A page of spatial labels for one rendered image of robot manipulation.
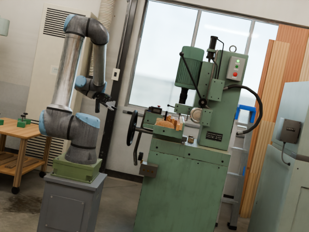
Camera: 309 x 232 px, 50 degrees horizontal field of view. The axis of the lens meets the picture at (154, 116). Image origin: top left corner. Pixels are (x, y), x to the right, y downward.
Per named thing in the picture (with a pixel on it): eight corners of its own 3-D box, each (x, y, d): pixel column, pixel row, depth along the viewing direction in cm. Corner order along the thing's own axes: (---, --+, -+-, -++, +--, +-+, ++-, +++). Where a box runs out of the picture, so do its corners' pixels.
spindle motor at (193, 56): (174, 86, 266) (182, 47, 263) (195, 90, 265) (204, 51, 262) (174, 85, 248) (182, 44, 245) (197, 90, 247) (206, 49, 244)
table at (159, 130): (146, 122, 295) (148, 115, 295) (180, 129, 294) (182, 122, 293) (139, 130, 235) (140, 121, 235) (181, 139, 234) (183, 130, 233)
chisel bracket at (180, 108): (173, 113, 262) (175, 102, 261) (190, 117, 261) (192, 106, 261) (173, 113, 255) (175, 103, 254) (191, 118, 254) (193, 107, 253)
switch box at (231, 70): (225, 78, 243) (230, 56, 242) (239, 81, 242) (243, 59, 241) (226, 78, 237) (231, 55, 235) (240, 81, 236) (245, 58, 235)
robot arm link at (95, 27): (111, 17, 201) (107, 85, 258) (91, 13, 200) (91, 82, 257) (107, 31, 195) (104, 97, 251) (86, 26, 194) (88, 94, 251)
